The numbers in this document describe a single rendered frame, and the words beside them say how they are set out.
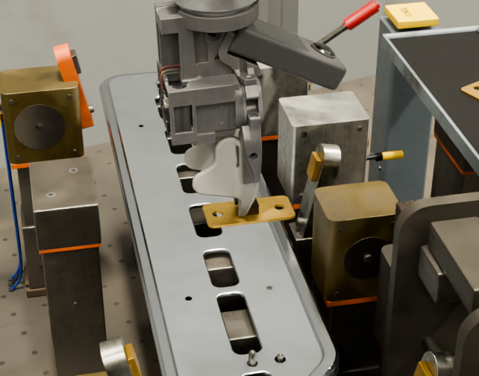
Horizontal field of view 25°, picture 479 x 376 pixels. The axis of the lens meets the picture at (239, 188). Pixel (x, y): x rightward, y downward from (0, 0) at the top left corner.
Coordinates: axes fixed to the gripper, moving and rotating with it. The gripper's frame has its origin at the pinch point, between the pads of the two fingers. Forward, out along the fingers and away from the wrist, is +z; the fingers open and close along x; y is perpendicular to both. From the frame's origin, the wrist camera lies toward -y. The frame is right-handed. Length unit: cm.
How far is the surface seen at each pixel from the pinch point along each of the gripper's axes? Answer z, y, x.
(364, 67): 95, -79, -204
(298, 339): 21.1, -5.6, -2.6
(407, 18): 6, -33, -47
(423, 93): 5.8, -27.1, -25.3
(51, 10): 62, 14, -196
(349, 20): 11, -28, -58
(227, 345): 20.9, 2.0, -3.3
